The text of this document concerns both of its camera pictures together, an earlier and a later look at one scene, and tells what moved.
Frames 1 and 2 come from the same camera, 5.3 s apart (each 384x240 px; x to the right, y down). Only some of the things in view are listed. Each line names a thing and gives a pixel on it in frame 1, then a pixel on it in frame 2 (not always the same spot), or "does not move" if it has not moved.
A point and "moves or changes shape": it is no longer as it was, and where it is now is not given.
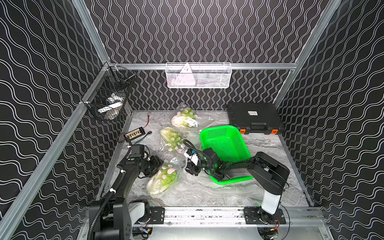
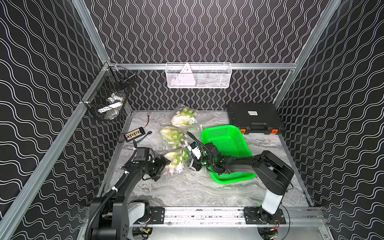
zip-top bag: [172, 173] moves or changes shape
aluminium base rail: [232, 216] does not move
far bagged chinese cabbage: [186, 117] does not move
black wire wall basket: [107, 100] does not move
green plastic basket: [229, 143] does not move
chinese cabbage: [162, 179] to [181, 157]
